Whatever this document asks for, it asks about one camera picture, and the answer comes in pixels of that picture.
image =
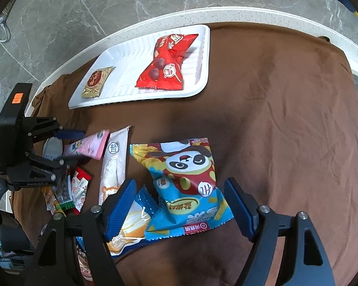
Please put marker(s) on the red white fruit-print packet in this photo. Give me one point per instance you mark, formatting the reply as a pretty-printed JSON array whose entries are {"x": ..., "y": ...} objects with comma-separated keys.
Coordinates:
[{"x": 79, "y": 189}]

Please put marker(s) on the blue panda snack bag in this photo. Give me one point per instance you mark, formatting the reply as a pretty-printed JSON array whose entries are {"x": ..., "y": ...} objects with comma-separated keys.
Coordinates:
[{"x": 185, "y": 178}]

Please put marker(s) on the white plastic tray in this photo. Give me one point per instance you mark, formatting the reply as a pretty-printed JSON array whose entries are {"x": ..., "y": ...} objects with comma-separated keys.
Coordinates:
[{"x": 122, "y": 74}]

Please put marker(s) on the orange snack packet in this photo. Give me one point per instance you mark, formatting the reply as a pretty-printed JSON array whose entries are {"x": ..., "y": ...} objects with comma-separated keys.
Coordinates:
[{"x": 49, "y": 198}]

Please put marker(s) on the pink print packet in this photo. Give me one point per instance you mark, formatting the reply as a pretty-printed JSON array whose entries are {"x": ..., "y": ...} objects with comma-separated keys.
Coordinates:
[{"x": 83, "y": 257}]

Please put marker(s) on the pink snack packet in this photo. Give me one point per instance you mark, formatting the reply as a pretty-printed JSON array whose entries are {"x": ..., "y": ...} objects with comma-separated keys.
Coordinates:
[{"x": 89, "y": 146}]

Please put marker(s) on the small gold snack packet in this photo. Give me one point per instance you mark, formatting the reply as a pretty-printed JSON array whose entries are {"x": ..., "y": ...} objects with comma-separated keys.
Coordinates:
[{"x": 97, "y": 80}]

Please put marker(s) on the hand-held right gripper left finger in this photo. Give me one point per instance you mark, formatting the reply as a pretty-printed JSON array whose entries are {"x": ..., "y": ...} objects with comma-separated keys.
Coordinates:
[{"x": 120, "y": 214}]

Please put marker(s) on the red chocolate ball snack bag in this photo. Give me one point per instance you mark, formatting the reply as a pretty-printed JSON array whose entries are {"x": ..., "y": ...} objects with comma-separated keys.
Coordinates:
[{"x": 167, "y": 65}]

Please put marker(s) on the white round table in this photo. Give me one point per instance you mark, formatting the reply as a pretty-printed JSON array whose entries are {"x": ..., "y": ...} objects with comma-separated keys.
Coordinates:
[{"x": 256, "y": 13}]

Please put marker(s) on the brown cloth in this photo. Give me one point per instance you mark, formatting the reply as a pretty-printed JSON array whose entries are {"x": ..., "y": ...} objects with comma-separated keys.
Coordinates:
[{"x": 286, "y": 125}]

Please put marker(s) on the dark chair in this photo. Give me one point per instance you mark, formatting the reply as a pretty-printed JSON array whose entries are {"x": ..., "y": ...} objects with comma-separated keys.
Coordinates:
[{"x": 10, "y": 238}]

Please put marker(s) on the clear green-edged snack packet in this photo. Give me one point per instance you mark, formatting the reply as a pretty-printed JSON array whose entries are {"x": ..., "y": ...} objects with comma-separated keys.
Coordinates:
[{"x": 64, "y": 192}]

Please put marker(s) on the small white packet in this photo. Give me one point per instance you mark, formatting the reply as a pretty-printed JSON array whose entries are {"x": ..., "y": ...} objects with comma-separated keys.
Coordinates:
[{"x": 52, "y": 149}]

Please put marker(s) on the blue and cream snack packet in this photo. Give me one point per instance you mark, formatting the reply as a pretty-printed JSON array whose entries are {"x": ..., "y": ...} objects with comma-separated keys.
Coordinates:
[{"x": 137, "y": 217}]

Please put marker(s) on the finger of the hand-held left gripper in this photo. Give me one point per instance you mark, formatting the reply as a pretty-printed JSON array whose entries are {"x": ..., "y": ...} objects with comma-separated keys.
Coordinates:
[
  {"x": 52, "y": 166},
  {"x": 70, "y": 134}
]

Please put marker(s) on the long white snack packet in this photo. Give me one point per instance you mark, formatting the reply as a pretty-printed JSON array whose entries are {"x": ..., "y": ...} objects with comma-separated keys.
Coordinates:
[{"x": 115, "y": 161}]

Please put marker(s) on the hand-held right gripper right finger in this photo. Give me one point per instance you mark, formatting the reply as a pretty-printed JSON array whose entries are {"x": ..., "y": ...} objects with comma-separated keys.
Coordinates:
[{"x": 238, "y": 214}]

